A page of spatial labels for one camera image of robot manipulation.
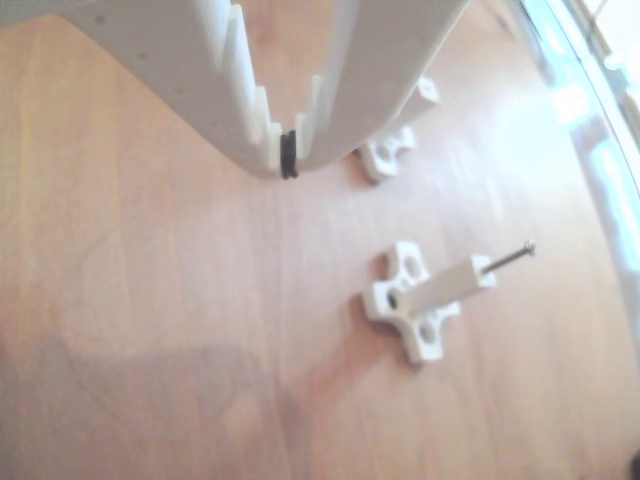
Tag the silver metal screw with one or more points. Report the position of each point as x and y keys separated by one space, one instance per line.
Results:
x=507 y=260

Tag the white cross-base post stand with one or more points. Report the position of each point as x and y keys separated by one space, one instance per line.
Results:
x=422 y=300
x=387 y=155

